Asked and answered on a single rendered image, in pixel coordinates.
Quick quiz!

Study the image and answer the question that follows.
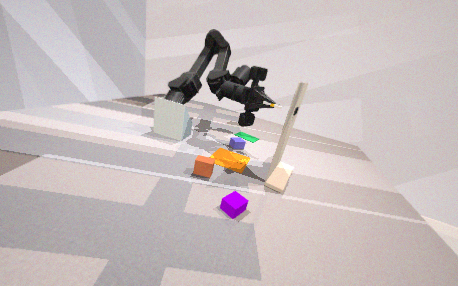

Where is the orange cube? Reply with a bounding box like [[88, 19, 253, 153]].
[[193, 155, 215, 178]]

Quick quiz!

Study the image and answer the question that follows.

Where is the purple cube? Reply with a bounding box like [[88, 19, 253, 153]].
[[220, 191, 248, 219], [229, 137, 246, 149]]

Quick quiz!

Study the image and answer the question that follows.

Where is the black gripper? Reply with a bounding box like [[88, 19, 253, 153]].
[[230, 66, 276, 127]]

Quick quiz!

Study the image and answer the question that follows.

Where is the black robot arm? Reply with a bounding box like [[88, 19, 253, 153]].
[[165, 29, 251, 105]]

